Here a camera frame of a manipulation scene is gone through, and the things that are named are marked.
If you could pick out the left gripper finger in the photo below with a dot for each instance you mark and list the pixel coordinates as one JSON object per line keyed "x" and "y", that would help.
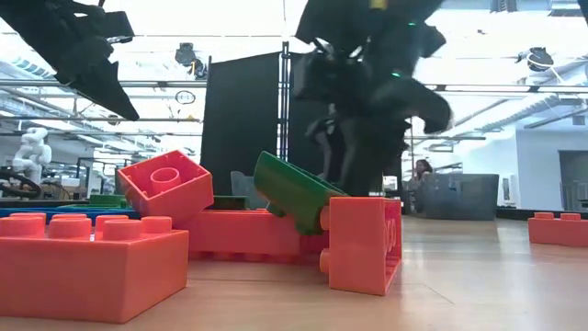
{"x": 110, "y": 94}
{"x": 69, "y": 76}

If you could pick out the black ceiling-hung device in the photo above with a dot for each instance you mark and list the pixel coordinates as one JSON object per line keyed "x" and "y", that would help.
{"x": 188, "y": 57}
{"x": 537, "y": 59}

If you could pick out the small green toy brick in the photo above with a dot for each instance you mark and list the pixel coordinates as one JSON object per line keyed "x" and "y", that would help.
{"x": 229, "y": 202}

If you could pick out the clear grey plastic bin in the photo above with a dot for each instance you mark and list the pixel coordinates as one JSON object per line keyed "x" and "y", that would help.
{"x": 243, "y": 188}
{"x": 459, "y": 195}

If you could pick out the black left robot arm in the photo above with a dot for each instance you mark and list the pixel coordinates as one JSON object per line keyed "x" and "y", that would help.
{"x": 27, "y": 23}

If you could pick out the long green toy brick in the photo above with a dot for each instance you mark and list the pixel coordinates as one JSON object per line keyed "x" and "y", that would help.
{"x": 108, "y": 200}

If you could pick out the long orange toy brick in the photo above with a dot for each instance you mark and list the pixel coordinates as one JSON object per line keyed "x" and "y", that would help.
{"x": 243, "y": 234}
{"x": 558, "y": 230}
{"x": 92, "y": 276}
{"x": 363, "y": 248}

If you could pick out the small orange toy brick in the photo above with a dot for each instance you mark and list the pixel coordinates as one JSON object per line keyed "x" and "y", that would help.
{"x": 174, "y": 197}

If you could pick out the white robot figure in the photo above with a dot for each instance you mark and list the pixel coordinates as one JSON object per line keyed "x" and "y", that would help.
{"x": 32, "y": 151}

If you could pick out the person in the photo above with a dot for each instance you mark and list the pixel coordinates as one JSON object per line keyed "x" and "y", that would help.
{"x": 421, "y": 169}

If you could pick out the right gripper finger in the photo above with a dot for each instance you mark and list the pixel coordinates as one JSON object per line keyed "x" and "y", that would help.
{"x": 376, "y": 156}
{"x": 324, "y": 147}

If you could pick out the black folding partition screen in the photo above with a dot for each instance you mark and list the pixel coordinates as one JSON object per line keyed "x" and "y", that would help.
{"x": 239, "y": 124}

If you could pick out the black curved tube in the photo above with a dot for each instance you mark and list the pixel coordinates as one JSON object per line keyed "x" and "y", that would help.
{"x": 30, "y": 186}

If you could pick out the white standing appliance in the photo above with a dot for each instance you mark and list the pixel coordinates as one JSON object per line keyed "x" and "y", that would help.
{"x": 507, "y": 190}

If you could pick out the curved green toy brick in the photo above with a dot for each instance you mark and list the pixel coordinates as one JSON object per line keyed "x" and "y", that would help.
{"x": 294, "y": 188}

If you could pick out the long blue toy brick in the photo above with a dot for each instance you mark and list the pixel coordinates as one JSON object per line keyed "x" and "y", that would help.
{"x": 69, "y": 210}

